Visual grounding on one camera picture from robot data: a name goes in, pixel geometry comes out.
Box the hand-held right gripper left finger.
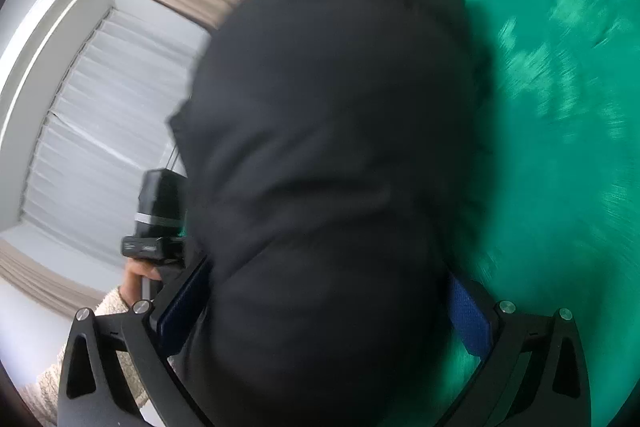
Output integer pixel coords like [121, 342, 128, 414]
[57, 252, 216, 427]

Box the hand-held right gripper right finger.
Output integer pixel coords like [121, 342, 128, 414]
[445, 274, 593, 427]

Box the person's left hand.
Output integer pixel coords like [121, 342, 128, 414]
[122, 257, 163, 308]

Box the white sheer curtain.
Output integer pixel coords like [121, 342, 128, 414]
[22, 7, 211, 268]

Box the black garment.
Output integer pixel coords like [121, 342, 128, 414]
[167, 0, 496, 427]

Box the green blanket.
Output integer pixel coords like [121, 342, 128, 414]
[375, 0, 636, 427]

